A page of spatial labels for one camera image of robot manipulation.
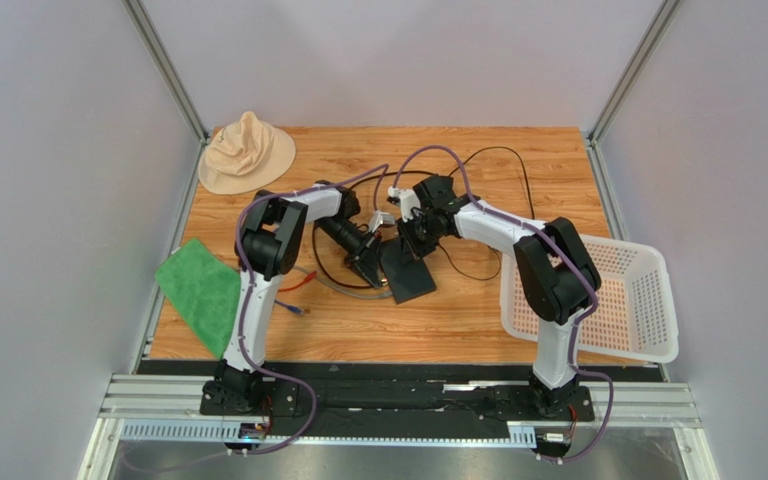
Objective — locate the aluminium front frame rail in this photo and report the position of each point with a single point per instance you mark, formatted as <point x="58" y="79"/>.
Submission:
<point x="149" y="422"/>

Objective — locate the black network switch box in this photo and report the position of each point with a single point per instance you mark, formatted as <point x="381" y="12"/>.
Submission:
<point x="407" y="280"/>

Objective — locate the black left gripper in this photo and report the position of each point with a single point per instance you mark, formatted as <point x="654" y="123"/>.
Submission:
<point x="366" y="262"/>

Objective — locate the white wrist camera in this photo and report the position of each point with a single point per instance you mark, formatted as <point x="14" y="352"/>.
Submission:
<point x="407" y="201"/>
<point x="381" y="220"/>

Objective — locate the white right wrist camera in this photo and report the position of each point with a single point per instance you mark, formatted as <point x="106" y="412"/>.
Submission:
<point x="407" y="201"/>

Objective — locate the white plastic mesh basket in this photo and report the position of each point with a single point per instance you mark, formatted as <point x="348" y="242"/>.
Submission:
<point x="636" y="317"/>

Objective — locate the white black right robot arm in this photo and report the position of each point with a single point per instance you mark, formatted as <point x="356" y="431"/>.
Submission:
<point x="558" y="277"/>

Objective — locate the green microfiber cloth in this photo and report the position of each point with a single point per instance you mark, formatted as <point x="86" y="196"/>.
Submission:
<point x="204" y="291"/>

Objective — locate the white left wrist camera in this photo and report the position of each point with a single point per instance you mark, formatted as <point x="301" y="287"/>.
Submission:
<point x="381" y="220"/>

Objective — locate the beige bucket hat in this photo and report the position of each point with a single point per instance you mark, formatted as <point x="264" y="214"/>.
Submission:
<point x="244" y="156"/>

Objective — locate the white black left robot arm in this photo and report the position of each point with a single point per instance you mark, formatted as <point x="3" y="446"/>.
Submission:
<point x="268" y="241"/>

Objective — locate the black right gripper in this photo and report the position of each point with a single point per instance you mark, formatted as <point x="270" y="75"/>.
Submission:
<point x="415" y="242"/>

